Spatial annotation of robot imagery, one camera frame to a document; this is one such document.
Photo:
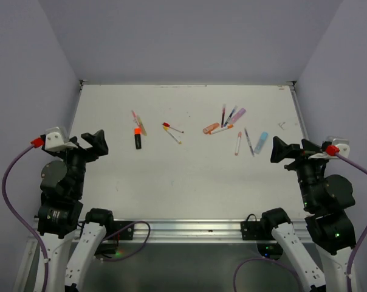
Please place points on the clear purple gel pen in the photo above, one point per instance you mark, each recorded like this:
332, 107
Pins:
249, 142

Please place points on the white orange marker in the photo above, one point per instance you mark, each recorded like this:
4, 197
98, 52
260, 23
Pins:
221, 129

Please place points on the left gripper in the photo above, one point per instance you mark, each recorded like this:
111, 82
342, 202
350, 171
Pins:
99, 146

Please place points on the aluminium front rail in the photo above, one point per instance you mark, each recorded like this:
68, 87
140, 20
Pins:
200, 231

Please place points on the yellow cap pen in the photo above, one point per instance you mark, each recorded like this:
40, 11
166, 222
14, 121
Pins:
172, 135

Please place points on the blue gel pen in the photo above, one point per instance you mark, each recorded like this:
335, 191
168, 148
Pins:
230, 115

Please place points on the yellow pink pen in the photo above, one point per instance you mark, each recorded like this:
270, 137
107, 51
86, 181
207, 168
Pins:
139, 122

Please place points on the purple highlighter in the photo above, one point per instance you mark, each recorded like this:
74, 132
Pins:
237, 116

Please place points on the black orange highlighter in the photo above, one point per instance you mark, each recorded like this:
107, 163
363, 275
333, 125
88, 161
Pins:
137, 138

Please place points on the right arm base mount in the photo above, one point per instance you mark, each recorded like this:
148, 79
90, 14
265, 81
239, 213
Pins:
252, 230

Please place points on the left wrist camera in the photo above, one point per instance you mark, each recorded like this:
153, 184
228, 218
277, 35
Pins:
56, 139

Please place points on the red cap pen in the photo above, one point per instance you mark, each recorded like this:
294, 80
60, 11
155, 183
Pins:
165, 124

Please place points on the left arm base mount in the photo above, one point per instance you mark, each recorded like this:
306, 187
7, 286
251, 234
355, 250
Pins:
109, 248

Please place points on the white peach marker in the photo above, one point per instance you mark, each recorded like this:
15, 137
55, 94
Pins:
238, 143

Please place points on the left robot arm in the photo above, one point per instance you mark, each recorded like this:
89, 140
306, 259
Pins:
61, 268

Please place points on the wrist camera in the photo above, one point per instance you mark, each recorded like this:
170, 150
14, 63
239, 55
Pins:
332, 147
56, 139

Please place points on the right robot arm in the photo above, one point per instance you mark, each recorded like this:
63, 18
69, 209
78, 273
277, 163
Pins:
325, 198

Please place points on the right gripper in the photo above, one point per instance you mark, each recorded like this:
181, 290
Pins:
281, 149

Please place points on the red gel pen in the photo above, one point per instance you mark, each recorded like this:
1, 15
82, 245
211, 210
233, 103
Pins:
223, 115

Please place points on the light blue highlighter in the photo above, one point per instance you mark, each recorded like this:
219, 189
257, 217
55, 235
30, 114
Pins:
261, 141

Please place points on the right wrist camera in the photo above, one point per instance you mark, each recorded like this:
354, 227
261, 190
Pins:
332, 147

